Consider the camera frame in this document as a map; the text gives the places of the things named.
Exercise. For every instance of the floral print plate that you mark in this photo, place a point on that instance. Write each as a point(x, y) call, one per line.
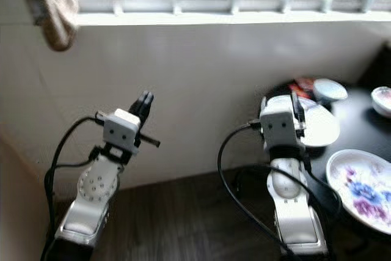
point(360, 187)

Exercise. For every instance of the small blue white bowl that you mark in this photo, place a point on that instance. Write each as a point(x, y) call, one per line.
point(330, 88)

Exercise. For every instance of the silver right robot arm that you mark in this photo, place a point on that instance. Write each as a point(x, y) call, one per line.
point(293, 212)

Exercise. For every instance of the dark cabinet beige top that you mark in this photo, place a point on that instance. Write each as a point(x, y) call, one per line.
point(379, 68)

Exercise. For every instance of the small floral bowl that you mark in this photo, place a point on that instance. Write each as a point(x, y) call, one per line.
point(382, 101)

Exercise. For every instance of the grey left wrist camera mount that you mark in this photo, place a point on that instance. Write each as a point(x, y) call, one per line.
point(121, 131)

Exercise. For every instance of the black round table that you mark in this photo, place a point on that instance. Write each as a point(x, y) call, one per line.
point(351, 126)

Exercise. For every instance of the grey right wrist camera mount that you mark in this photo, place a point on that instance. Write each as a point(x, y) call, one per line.
point(278, 123)

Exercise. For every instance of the white dinner plate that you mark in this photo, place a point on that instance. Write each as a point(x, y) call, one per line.
point(321, 126)

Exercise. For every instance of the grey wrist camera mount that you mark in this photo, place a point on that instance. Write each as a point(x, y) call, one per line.
point(278, 123)
point(121, 131)

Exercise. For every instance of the white kitchen base cabinet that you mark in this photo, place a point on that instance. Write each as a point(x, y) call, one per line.
point(15, 212)

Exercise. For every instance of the brown hanging towel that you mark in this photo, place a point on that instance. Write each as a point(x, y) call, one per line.
point(55, 10)

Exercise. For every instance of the red snack packet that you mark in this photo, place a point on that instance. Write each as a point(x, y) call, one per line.
point(305, 85)

